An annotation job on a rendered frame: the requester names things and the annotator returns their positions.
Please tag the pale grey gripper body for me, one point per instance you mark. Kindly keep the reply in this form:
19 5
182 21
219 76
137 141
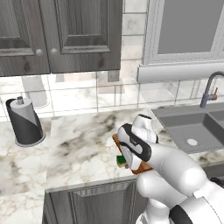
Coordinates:
130 159

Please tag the dark grey wood cupboard door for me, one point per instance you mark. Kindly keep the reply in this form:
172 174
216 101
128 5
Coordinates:
17 32
84 29

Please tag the brown wooden cutting board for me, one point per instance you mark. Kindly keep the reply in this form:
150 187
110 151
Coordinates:
117 142

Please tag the grey wood base cupboard door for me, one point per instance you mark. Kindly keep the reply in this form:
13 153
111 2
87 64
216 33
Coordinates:
105 204

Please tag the grey tap with red lever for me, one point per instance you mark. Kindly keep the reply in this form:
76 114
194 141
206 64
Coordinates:
207 90

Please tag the green sponge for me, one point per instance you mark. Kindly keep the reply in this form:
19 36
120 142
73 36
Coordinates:
120 160

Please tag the grey sink basin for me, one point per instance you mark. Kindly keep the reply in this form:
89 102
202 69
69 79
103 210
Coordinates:
189 131

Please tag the paper towel roll on holder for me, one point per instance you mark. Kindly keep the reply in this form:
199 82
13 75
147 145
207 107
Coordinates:
24 125

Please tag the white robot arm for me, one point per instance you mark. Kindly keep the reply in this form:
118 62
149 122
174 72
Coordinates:
175 172

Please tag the round silver cupboard knob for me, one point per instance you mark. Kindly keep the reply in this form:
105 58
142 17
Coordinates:
54 51
39 52

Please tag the white framed window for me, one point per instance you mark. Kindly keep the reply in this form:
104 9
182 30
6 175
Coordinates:
186 29

